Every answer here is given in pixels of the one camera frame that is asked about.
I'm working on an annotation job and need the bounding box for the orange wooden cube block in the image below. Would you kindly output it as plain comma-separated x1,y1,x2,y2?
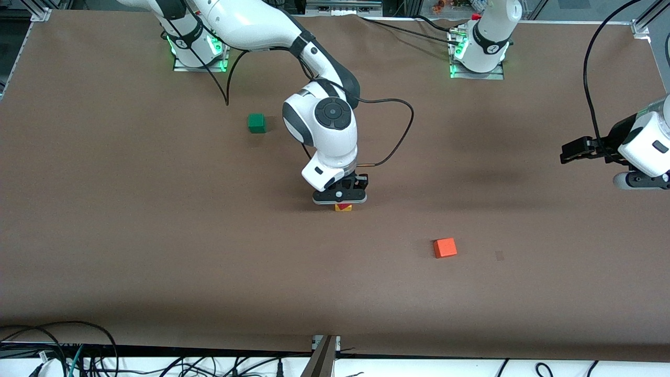
433,238,458,259

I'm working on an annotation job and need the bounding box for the grey background device box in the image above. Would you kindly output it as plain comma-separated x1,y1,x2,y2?
306,0,383,16

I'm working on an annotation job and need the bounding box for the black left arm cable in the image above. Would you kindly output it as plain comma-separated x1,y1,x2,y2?
583,0,644,160

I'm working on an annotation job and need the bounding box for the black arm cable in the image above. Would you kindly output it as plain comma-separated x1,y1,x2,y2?
583,0,644,160
157,0,415,168

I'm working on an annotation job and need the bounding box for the aluminium table edge rail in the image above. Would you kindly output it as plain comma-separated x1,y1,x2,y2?
649,37,670,100
0,21,31,100

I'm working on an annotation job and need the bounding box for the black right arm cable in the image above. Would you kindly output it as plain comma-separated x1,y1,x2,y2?
157,0,415,168

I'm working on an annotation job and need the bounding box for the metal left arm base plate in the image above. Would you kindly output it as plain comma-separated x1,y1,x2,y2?
449,29,506,80

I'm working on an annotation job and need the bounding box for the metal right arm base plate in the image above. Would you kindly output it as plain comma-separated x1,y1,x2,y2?
173,21,232,73

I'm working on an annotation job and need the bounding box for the long black table cable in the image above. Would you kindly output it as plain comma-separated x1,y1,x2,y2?
359,17,461,48

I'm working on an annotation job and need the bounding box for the grey slanted metal post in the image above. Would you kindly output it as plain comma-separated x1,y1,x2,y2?
300,336,338,377

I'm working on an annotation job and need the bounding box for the short black table cable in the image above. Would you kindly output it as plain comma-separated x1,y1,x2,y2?
414,15,461,33

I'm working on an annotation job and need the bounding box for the black looped floor cable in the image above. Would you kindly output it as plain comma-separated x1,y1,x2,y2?
0,320,120,377

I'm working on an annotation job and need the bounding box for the green floor cable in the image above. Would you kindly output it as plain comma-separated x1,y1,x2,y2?
67,345,84,377

